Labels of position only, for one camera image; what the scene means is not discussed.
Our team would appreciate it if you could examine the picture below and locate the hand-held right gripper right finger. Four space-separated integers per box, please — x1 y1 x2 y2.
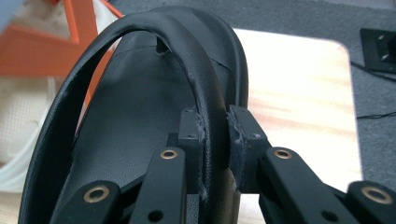
228 105 273 193

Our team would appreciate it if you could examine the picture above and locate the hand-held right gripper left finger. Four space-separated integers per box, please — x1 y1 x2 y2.
167 106 207 194

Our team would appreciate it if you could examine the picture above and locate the black flip-flop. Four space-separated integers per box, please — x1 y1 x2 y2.
18 5 250 224

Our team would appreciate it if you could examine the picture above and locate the white storage box orange frame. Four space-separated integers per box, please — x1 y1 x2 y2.
0 0 124 194

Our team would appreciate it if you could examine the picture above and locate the thin black floor cable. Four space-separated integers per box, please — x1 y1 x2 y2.
356 111 396 120
349 60 396 83

